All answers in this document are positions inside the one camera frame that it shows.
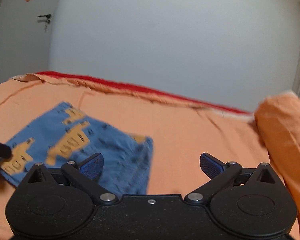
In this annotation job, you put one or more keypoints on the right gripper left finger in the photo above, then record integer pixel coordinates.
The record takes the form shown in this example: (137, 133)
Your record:
(71, 183)

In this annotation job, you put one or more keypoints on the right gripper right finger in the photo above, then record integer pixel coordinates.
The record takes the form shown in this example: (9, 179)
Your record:
(231, 182)

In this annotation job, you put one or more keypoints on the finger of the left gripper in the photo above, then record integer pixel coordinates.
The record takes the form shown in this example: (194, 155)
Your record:
(5, 151)

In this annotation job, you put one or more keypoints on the blue patterned child pants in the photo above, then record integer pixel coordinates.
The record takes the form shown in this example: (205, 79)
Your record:
(65, 134)

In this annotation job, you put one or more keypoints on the orange pillow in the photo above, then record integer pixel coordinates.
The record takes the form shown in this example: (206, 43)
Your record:
(278, 122)

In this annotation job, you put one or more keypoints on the red mattress cover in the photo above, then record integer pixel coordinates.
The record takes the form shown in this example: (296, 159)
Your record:
(138, 88)

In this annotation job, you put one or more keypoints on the white door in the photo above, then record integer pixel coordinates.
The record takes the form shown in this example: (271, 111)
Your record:
(24, 45)

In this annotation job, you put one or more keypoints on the black door handle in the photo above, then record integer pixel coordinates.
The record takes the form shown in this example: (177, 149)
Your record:
(46, 19)

